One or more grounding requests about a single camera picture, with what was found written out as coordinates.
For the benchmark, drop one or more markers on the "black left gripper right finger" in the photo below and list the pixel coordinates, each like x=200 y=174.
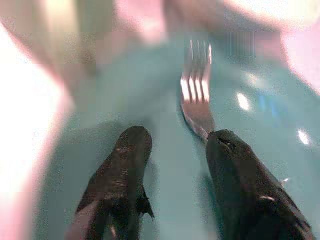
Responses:
x=240 y=180

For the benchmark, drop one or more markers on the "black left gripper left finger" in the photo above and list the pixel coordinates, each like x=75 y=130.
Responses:
x=122 y=175

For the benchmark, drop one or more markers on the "silver fork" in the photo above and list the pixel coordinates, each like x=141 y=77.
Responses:
x=197 y=107

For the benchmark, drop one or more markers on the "teal plate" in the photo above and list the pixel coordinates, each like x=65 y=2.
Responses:
x=175 y=175

